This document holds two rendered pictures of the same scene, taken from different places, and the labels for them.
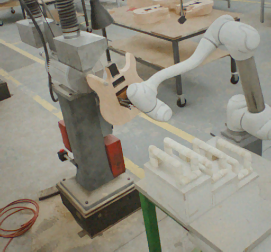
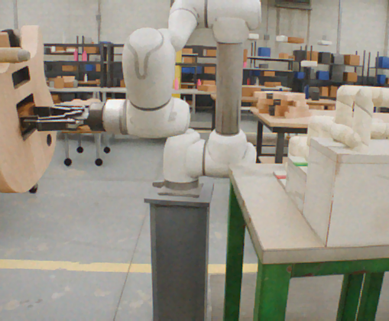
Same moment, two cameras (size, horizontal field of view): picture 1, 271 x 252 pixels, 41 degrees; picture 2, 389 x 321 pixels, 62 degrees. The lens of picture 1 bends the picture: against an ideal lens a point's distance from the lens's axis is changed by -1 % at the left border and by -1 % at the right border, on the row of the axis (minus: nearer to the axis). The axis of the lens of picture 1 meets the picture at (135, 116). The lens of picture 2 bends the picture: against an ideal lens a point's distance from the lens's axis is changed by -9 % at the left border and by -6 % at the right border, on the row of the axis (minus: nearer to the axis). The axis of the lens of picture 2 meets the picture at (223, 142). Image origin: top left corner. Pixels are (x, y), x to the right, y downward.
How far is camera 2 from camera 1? 1.59 m
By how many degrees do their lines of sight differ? 61
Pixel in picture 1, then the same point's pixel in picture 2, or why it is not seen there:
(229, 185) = not seen: outside the picture
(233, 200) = not seen: outside the picture
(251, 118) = (232, 142)
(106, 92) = (1, 93)
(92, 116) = not seen: outside the picture
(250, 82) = (238, 82)
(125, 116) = (30, 170)
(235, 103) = (186, 136)
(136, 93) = (164, 44)
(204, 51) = (189, 26)
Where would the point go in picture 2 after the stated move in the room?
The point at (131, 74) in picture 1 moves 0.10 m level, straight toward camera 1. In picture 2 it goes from (37, 72) to (59, 72)
